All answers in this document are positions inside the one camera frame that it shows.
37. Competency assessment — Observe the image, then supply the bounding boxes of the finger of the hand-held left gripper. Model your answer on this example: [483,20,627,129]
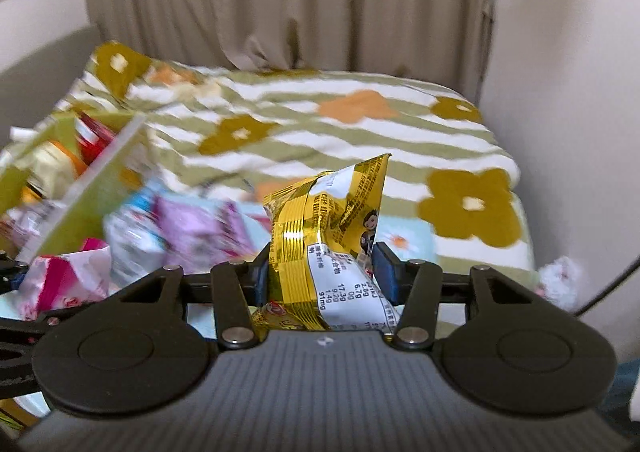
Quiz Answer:
[0,248,30,292]
[0,309,63,400]

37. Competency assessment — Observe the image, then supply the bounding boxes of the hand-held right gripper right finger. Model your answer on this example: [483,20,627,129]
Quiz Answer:
[372,242,546,350]

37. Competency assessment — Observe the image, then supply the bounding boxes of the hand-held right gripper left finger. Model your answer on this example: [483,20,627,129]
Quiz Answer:
[107,249,271,350]

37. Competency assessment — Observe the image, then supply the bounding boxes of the pink snack packet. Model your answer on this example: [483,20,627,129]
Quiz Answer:
[17,238,114,321]

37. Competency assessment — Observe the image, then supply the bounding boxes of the gold foil snack packet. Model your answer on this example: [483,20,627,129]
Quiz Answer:
[249,153,403,333]

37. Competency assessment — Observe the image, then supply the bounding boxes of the yellow-green cardboard box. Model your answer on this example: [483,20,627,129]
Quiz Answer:
[0,109,152,264]

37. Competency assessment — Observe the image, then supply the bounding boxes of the orange chips packet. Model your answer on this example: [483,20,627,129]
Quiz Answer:
[50,139,89,179]

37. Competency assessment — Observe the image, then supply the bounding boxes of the red snack packet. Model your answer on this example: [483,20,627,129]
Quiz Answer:
[75,112,119,166]

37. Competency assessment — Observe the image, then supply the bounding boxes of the purple snack packet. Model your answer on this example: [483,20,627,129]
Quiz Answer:
[154,194,257,266]

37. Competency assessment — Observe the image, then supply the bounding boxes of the blue-white triangular snack packet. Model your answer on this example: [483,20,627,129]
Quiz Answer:
[102,186,172,284]

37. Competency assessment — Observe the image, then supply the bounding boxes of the floral striped blanket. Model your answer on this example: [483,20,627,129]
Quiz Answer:
[0,39,537,314]

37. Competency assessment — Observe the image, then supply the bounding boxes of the grey bed headboard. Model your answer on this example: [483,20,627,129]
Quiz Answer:
[0,23,102,149]

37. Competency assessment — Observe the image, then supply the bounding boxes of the dark blue cloth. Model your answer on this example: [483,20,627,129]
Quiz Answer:
[597,356,640,440]

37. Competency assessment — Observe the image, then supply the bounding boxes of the beige curtain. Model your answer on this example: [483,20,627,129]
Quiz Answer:
[81,0,499,100]

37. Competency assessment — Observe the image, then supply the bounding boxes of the black cable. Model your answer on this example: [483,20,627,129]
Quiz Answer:
[574,252,640,319]

